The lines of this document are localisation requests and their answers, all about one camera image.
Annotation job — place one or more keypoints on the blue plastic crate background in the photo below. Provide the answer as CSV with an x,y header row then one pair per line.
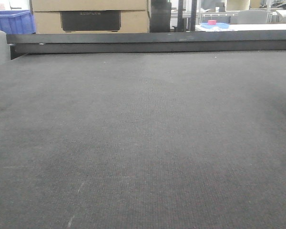
x,y
17,22

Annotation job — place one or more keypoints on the pink tape roll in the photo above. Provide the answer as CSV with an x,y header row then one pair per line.
x,y
212,22

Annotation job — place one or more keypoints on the black conveyor side rail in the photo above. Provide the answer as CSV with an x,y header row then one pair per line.
x,y
197,41

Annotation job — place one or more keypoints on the blue tray on white table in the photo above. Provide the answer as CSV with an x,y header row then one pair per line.
x,y
217,25

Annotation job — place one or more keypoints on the white table background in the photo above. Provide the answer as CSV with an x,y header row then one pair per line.
x,y
246,27

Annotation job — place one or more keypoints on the lower cardboard box black label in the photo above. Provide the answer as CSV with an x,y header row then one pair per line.
x,y
102,21

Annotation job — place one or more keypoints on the dark conveyor belt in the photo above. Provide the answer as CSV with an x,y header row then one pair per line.
x,y
143,141

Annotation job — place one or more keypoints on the upper cardboard box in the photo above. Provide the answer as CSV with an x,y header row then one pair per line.
x,y
67,5

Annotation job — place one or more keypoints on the black upright case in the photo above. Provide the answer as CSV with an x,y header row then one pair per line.
x,y
160,16

